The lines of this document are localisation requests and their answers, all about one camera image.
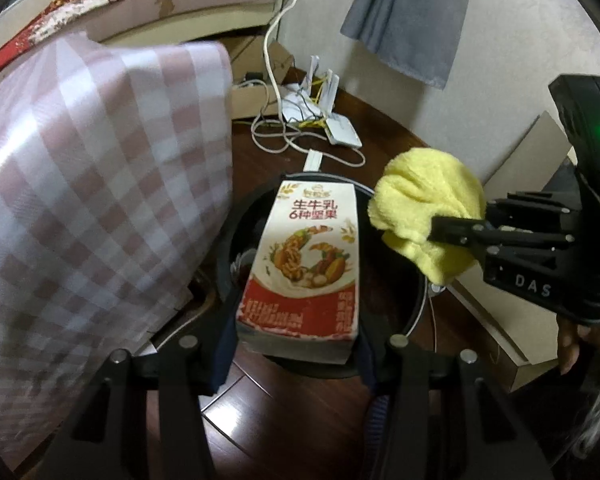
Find white power cable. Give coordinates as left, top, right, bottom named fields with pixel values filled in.
left=249, top=0, right=368, bottom=168

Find yellow fuzzy cloth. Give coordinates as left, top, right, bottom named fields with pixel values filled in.
left=367, top=148, right=486, bottom=286

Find grey curtain right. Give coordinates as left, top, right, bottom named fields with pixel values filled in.
left=340, top=0, right=469, bottom=90

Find black round trash bin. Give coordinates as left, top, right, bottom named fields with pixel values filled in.
left=216, top=172, right=428, bottom=384

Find pink checkered mattress cover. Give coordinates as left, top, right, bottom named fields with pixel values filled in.
left=0, top=35, right=233, bottom=467

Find white modem box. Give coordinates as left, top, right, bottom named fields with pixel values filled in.
left=325, top=113, right=362, bottom=148

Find cardboard box on floor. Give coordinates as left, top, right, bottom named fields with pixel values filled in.
left=222, top=36, right=278, bottom=120

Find white wifi router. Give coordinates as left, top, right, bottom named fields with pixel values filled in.
left=280, top=55, right=339, bottom=125

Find red nut milk carton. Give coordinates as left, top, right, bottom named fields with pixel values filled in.
left=236, top=180, right=360, bottom=365

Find white power adapter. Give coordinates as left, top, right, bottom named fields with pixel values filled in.
left=302, top=150, right=323, bottom=172

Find right hand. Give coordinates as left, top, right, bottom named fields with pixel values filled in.
left=557, top=318, right=600, bottom=375

